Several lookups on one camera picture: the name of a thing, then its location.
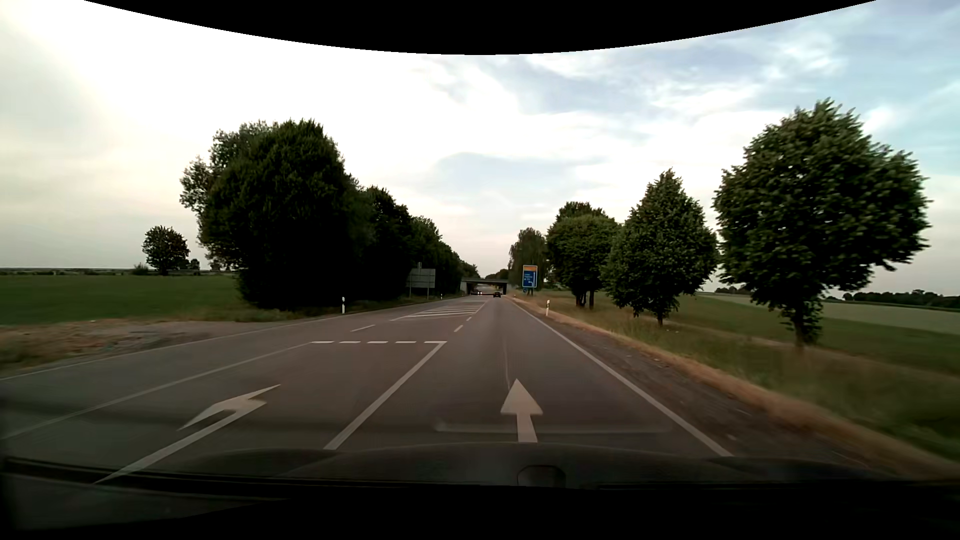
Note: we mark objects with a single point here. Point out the concrete road bridge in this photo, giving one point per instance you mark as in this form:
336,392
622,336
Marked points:
484,283

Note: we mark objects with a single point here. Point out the blue road sign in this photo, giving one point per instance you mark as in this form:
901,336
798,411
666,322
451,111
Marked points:
529,277

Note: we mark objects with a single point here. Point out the tall green tree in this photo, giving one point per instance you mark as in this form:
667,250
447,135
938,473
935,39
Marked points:
528,255

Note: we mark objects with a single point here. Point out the grey road sign back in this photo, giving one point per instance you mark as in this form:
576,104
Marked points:
421,279

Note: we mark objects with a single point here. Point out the grey asphalt road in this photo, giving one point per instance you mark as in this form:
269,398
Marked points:
465,360

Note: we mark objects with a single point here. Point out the conical green tree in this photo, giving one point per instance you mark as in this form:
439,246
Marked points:
660,255

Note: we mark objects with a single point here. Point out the row of dark trees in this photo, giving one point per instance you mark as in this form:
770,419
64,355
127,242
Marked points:
292,225

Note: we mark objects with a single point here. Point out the car's own bonnet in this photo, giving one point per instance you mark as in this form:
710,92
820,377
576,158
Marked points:
480,469

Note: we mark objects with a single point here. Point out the lone small tree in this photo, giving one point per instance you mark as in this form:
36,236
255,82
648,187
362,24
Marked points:
165,250

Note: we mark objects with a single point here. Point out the large round green tree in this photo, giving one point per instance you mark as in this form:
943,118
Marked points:
814,217

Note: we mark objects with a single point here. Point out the grass verge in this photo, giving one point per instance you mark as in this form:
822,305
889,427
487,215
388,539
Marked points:
825,360

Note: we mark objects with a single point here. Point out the green field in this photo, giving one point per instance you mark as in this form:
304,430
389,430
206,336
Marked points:
112,296

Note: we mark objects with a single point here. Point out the gravel patch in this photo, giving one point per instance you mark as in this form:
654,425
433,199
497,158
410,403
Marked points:
97,337

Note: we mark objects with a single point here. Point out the distant tree line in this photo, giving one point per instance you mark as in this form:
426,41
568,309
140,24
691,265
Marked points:
900,298

